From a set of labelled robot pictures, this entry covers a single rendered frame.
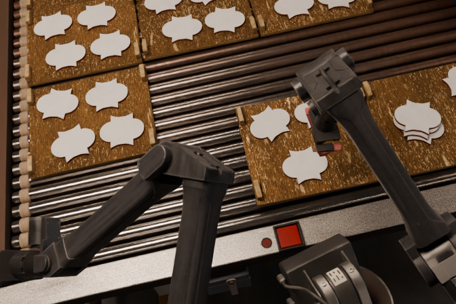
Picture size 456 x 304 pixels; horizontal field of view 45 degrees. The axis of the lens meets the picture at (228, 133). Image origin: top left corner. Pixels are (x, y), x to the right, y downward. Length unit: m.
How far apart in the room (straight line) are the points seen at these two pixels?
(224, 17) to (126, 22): 0.37
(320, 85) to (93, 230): 0.51
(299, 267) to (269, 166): 0.97
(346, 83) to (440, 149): 0.90
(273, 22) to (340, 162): 0.60
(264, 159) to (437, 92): 0.59
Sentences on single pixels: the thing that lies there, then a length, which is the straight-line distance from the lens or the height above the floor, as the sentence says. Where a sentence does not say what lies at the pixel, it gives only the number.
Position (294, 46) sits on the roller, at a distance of 1.94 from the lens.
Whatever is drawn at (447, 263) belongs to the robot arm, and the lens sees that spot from 1.01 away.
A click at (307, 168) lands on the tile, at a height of 0.95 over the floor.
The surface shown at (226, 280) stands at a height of 0.82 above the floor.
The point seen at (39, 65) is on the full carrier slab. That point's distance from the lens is 2.07.
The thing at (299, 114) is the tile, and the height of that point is 0.95.
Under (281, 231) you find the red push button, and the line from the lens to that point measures 1.58.
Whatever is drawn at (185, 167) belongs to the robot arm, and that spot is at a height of 1.62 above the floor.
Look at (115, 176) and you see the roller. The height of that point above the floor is 0.92.
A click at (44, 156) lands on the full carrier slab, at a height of 0.94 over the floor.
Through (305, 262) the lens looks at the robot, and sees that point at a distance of 0.71.
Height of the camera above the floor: 2.40
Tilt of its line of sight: 58 degrees down
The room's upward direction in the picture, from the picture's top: 10 degrees counter-clockwise
